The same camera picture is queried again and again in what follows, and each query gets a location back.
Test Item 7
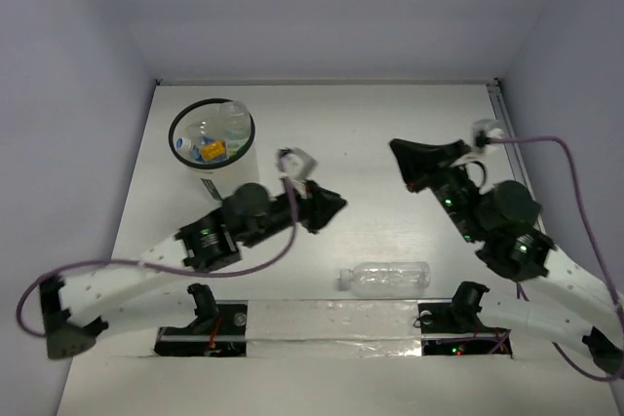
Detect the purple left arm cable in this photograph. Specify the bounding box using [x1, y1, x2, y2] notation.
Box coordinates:
[17, 150, 299, 338]

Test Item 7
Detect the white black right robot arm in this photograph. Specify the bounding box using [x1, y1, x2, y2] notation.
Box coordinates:
[389, 134, 623, 382]

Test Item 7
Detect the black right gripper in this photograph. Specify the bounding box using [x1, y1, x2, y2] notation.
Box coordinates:
[387, 136, 486, 244]

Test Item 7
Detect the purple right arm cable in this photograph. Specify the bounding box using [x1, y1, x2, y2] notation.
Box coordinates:
[491, 135, 624, 383]

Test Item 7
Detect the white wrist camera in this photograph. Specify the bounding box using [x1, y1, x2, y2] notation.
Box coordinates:
[451, 119, 504, 167]
[277, 147, 318, 197]

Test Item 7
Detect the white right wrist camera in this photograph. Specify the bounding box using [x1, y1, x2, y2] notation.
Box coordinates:
[451, 119, 504, 167]

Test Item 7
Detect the clear unlabelled plastic bottle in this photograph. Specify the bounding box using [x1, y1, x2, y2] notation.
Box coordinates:
[336, 262, 431, 299]

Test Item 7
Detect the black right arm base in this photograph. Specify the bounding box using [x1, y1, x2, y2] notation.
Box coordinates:
[412, 282, 514, 358]

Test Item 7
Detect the white bin with black rim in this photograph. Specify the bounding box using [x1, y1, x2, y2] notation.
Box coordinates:
[168, 98, 259, 201]

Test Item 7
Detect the orange-label bottle yellow cap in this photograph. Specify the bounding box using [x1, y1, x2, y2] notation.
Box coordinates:
[187, 119, 227, 164]

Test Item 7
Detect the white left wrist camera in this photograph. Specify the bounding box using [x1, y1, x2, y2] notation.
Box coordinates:
[277, 147, 318, 197]

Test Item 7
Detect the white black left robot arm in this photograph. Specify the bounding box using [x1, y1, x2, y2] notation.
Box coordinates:
[37, 180, 347, 360]

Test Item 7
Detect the blue-label bottle white cap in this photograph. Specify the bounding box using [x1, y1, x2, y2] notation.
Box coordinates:
[175, 137, 205, 164]

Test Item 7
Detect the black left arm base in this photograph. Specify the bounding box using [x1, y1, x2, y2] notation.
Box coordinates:
[153, 284, 248, 358]

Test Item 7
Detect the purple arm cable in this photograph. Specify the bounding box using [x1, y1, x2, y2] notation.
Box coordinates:
[491, 135, 624, 383]
[17, 150, 299, 338]

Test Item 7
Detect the green-white label clear bottle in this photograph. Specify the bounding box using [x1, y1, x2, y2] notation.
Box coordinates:
[218, 101, 252, 157]

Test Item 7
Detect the aluminium rail on right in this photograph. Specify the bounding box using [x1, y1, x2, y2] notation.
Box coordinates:
[486, 78, 566, 290]

